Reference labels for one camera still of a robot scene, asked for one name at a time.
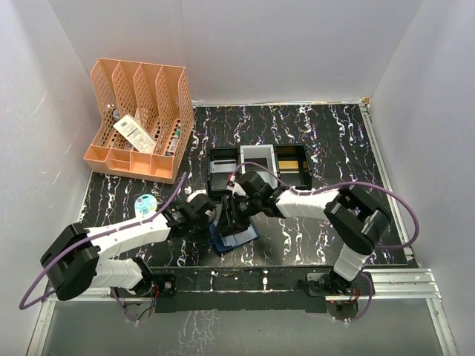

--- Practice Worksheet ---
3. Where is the black right bin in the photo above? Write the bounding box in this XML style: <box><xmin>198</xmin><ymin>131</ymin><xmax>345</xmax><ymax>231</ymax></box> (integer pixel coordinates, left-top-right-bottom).
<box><xmin>275</xmin><ymin>144</ymin><xmax>312</xmax><ymax>190</ymax></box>

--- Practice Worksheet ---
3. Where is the blue card holder wallet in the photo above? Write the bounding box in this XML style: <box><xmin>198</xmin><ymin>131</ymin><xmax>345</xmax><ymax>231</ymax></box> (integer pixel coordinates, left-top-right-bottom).
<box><xmin>209</xmin><ymin>221</ymin><xmax>260</xmax><ymax>253</ymax></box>

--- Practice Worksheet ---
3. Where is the round teal tape roll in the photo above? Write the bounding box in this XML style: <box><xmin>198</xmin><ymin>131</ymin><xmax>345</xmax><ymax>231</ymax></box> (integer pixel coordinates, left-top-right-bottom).
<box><xmin>134</xmin><ymin>194</ymin><xmax>157</xmax><ymax>218</ymax></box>

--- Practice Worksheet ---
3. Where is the black bin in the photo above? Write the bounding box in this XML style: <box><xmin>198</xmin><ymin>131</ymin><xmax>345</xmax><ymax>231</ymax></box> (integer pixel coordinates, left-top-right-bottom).
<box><xmin>275</xmin><ymin>144</ymin><xmax>312</xmax><ymax>190</ymax></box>
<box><xmin>207</xmin><ymin>147</ymin><xmax>239</xmax><ymax>202</ymax></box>

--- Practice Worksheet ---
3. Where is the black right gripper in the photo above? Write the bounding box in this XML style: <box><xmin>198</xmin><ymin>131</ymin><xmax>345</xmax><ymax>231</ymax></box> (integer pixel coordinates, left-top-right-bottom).
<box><xmin>214</xmin><ymin>196</ymin><xmax>261</xmax><ymax>237</ymax></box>

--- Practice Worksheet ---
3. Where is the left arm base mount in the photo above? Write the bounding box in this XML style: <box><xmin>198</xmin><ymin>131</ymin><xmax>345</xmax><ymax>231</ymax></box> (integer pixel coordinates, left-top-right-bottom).
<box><xmin>114</xmin><ymin>271</ymin><xmax>177</xmax><ymax>299</ymax></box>

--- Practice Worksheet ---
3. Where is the white middle bin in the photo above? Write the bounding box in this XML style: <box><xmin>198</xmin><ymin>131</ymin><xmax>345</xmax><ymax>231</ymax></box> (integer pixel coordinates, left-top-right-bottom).
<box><xmin>238</xmin><ymin>145</ymin><xmax>278</xmax><ymax>188</ymax></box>

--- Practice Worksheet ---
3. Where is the orange plastic file organizer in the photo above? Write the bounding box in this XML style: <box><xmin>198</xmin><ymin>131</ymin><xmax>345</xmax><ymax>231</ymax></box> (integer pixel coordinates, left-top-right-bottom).
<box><xmin>84</xmin><ymin>59</ymin><xmax>194</xmax><ymax>184</ymax></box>

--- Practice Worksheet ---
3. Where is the silver card in bin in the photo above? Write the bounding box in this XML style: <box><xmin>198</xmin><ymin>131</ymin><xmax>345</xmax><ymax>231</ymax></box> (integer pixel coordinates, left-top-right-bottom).
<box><xmin>210</xmin><ymin>159</ymin><xmax>238</xmax><ymax>174</ymax></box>

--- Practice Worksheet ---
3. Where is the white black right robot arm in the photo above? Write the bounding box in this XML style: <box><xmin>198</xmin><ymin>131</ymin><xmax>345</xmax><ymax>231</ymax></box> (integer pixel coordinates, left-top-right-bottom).
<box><xmin>214</xmin><ymin>171</ymin><xmax>391</xmax><ymax>294</ymax></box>

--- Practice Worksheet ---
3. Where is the gold card in bin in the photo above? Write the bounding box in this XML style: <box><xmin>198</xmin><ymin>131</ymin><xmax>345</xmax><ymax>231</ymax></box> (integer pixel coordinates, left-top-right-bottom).
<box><xmin>278</xmin><ymin>160</ymin><xmax>300</xmax><ymax>172</ymax></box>

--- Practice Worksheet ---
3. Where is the black left bin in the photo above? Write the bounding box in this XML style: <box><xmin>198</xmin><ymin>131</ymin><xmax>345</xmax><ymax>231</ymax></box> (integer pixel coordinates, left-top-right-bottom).
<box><xmin>207</xmin><ymin>147</ymin><xmax>239</xmax><ymax>202</ymax></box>

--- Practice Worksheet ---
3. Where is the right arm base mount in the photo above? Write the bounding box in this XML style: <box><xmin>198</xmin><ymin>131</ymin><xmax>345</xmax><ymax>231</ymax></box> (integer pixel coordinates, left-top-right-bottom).
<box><xmin>295</xmin><ymin>271</ymin><xmax>375</xmax><ymax>297</ymax></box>

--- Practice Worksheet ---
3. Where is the black card in bin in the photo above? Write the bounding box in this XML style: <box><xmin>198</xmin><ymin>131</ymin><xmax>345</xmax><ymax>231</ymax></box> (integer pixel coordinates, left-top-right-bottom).
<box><xmin>245</xmin><ymin>157</ymin><xmax>268</xmax><ymax>168</ymax></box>

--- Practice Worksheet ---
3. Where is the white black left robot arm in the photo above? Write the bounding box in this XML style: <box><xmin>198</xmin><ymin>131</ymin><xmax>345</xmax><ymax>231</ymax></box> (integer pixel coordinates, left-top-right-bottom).
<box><xmin>40</xmin><ymin>191</ymin><xmax>217</xmax><ymax>301</ymax></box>

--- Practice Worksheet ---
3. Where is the white labelled paper packet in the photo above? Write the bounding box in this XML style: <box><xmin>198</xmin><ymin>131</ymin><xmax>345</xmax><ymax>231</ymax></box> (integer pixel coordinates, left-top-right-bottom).
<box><xmin>114</xmin><ymin>115</ymin><xmax>156</xmax><ymax>154</ymax></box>

